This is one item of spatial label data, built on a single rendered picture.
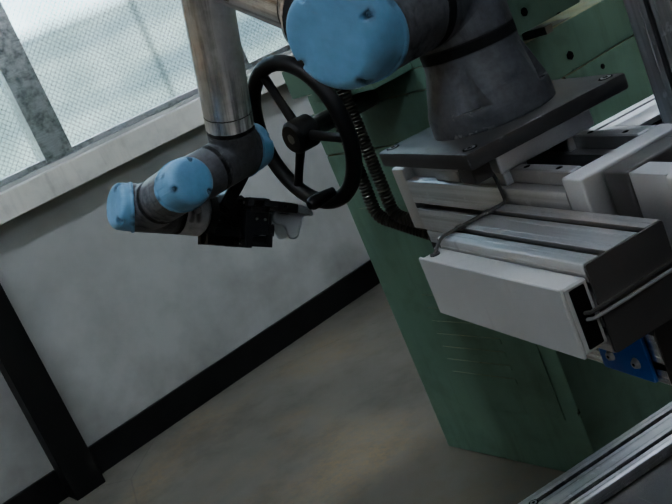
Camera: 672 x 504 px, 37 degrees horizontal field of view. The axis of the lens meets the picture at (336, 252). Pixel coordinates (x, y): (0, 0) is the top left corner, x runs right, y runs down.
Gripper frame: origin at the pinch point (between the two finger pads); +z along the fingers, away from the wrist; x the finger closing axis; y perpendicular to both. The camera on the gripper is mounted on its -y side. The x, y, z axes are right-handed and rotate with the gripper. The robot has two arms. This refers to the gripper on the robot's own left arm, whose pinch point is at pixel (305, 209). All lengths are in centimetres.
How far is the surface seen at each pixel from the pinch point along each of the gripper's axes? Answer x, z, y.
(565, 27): 21, 42, -35
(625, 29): 21, 58, -38
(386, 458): -36, 48, 52
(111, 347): -133, 20, 33
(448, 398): -16, 48, 36
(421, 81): 13.0, 14.3, -22.6
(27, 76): -137, -7, -44
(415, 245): -6.0, 29.9, 4.6
